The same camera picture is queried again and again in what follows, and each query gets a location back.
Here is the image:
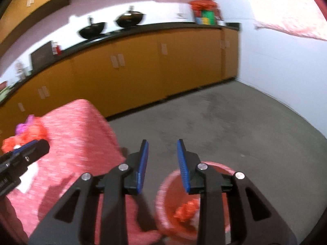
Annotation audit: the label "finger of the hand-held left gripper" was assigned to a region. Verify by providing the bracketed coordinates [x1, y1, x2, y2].
[5, 139, 50, 169]

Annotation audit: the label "green carton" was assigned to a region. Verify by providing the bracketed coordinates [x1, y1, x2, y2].
[195, 10, 216, 25]

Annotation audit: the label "red plastic bucket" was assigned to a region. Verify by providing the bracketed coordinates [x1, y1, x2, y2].
[155, 161, 237, 242]

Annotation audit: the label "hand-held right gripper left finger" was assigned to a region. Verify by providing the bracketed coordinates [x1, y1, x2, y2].
[28, 139, 149, 245]

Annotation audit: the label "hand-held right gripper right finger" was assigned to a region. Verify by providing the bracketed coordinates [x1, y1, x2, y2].
[177, 139, 298, 245]

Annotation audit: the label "dark cutting board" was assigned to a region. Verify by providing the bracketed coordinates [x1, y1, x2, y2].
[30, 41, 54, 70]

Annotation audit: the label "black countertop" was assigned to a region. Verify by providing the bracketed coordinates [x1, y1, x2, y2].
[0, 22, 242, 105]

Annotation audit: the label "white crumpled paper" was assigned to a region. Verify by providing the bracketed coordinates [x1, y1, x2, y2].
[18, 164, 39, 194]

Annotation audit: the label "clear bag with jars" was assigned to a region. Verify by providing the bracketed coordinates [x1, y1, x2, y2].
[15, 60, 27, 79]

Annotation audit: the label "purple crumpled wrapper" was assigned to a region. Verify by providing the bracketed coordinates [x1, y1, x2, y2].
[16, 115, 35, 134]

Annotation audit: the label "black wok with lid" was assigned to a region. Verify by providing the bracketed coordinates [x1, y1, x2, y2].
[114, 6, 146, 28]

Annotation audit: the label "pink floral curtain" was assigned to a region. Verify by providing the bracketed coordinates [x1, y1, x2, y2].
[252, 0, 327, 41]

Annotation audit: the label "orange wooden wall cabinets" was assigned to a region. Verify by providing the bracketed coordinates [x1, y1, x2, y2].
[0, 0, 71, 44]

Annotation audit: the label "red plastic bag over condiments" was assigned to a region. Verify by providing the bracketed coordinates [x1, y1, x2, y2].
[189, 0, 220, 12]

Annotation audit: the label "red floral tablecloth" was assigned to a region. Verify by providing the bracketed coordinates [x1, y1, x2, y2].
[0, 99, 164, 245]

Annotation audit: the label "orange wooden base cabinets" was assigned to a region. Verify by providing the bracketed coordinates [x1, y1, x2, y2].
[0, 27, 241, 133]

